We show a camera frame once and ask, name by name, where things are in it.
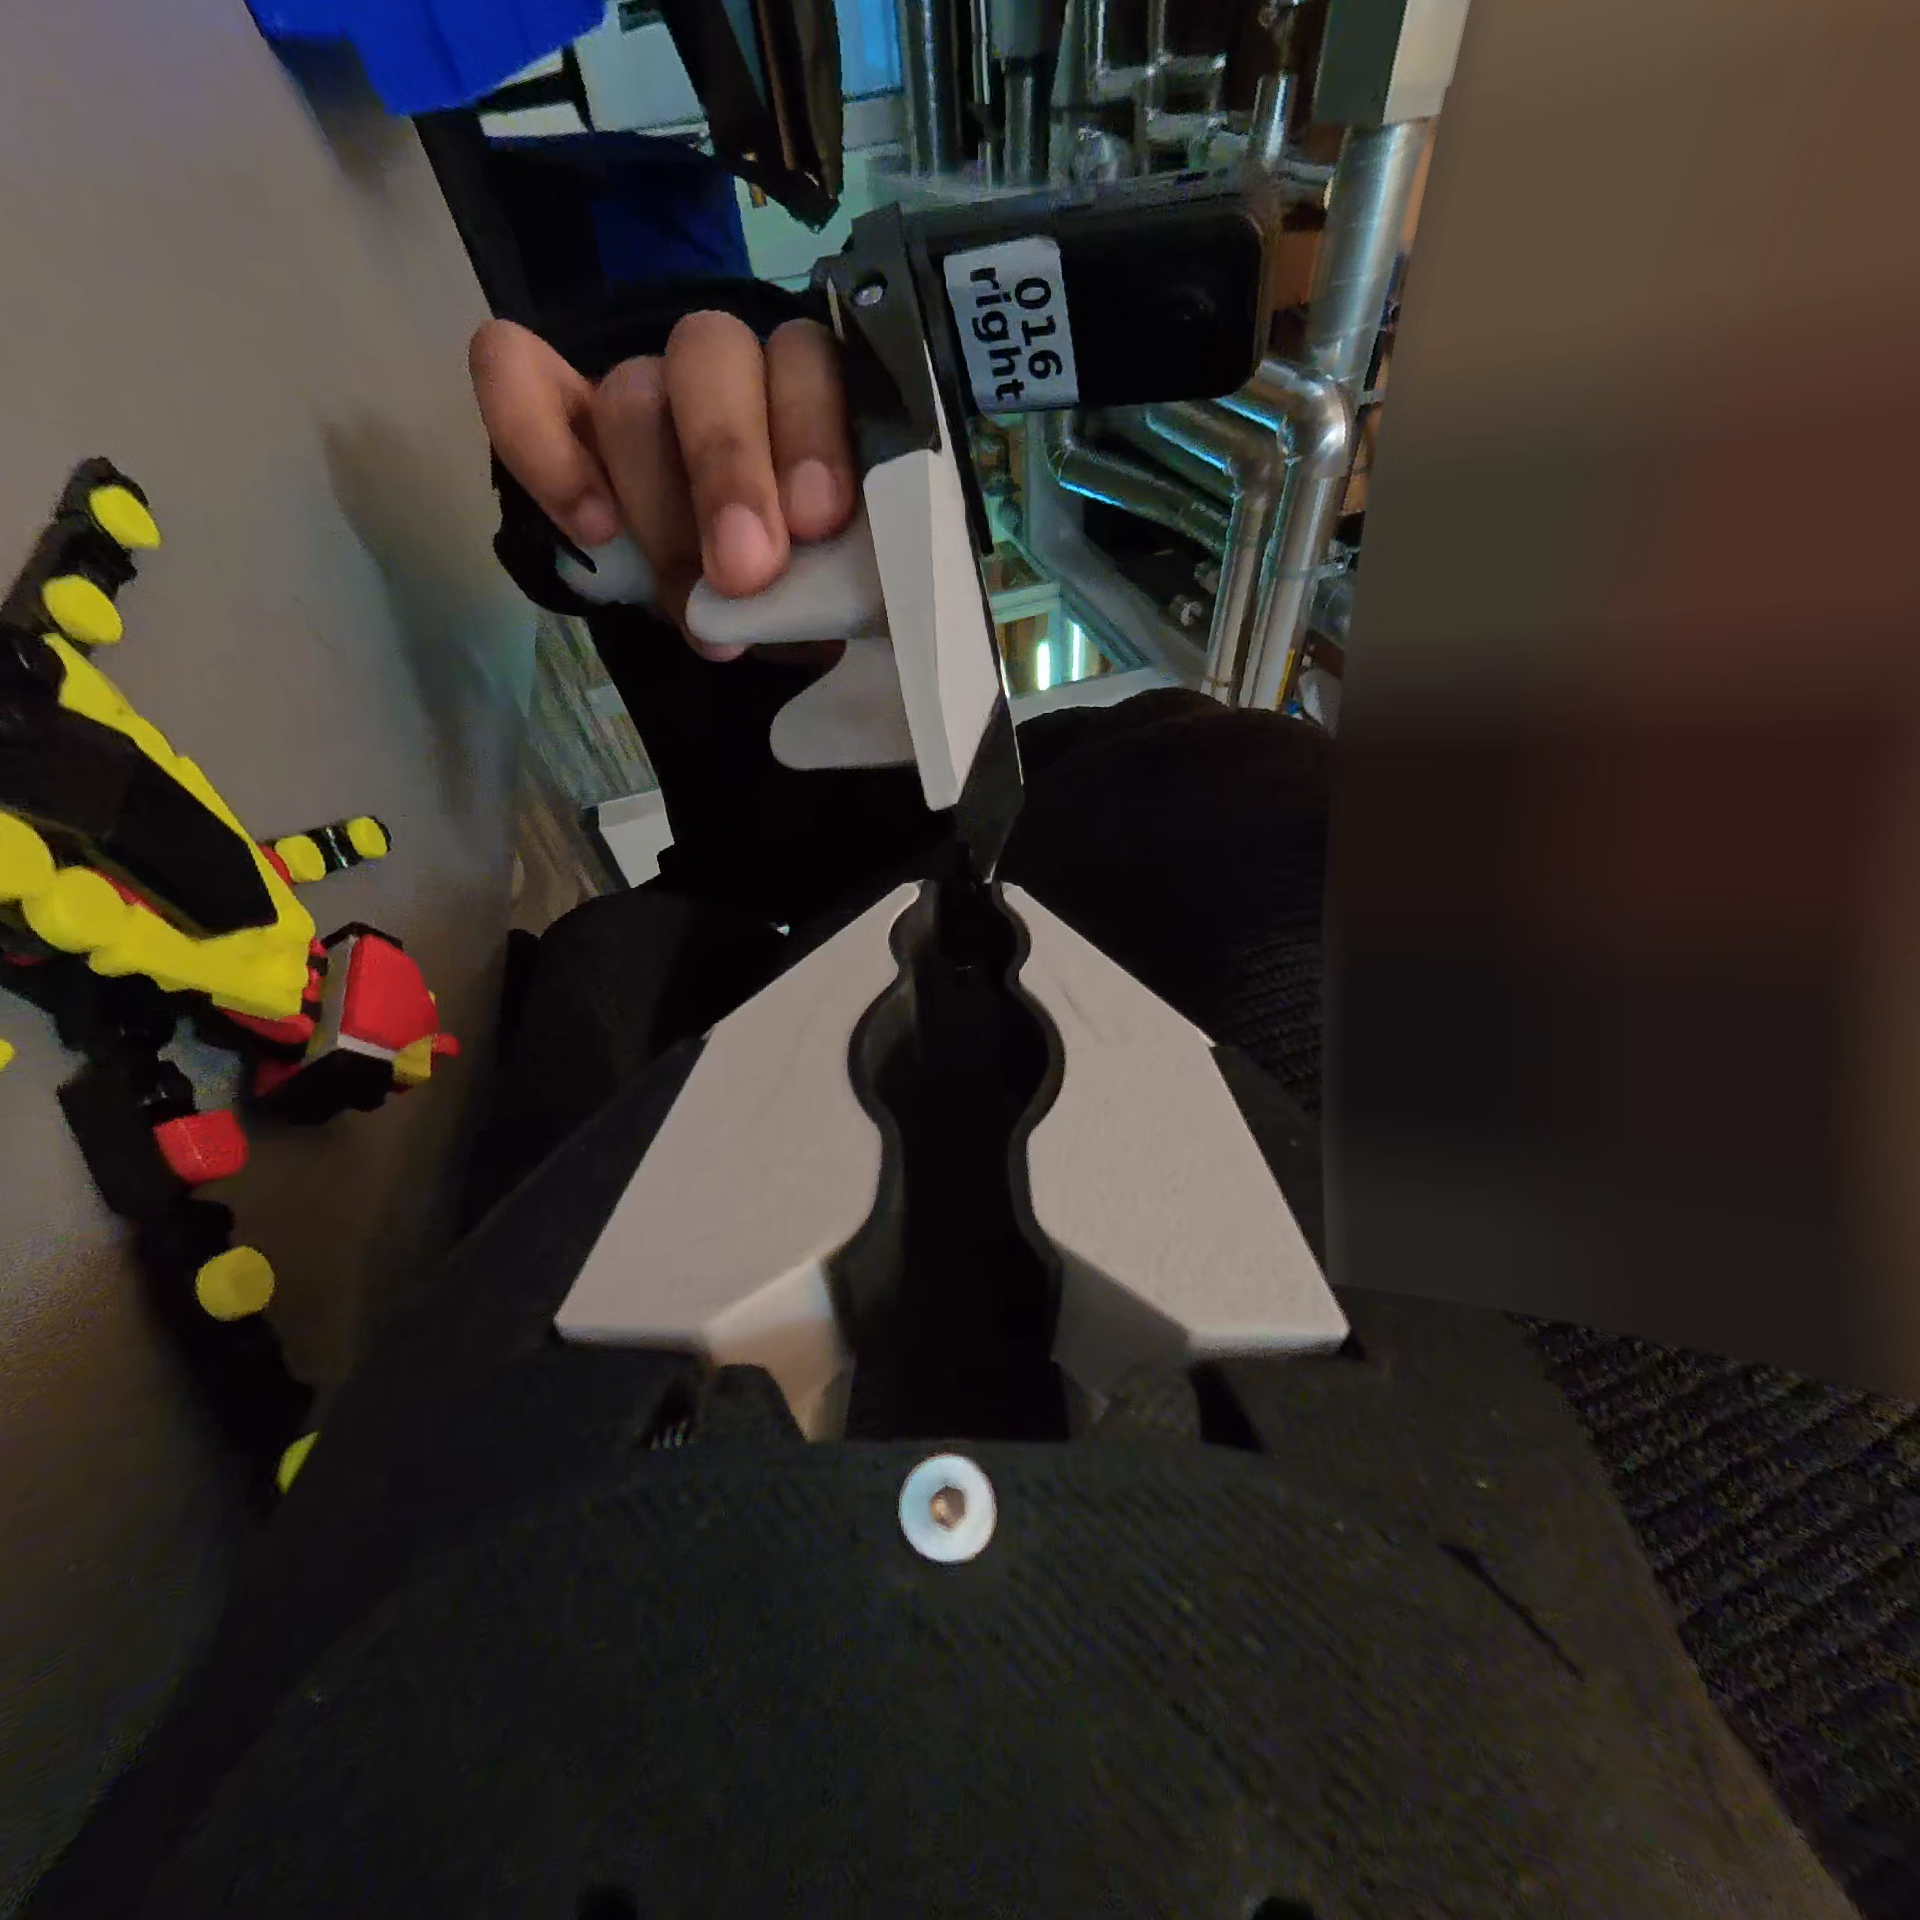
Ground metal ventilation pipes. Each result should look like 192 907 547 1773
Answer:
896 0 1434 710

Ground person's right hand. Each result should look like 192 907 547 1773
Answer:
467 307 867 602

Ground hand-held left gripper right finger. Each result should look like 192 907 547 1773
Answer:
997 883 1352 1422

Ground black yellow lego spider model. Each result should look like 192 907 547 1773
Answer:
0 455 461 1501

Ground blue plastic bin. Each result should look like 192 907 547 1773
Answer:
245 0 613 122

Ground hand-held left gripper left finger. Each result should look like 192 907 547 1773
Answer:
550 883 928 1443

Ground blue jacket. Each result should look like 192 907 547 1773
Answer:
483 129 754 291

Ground black office chair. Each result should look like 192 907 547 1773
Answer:
656 0 853 231

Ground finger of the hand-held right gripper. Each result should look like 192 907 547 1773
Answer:
867 447 1028 889

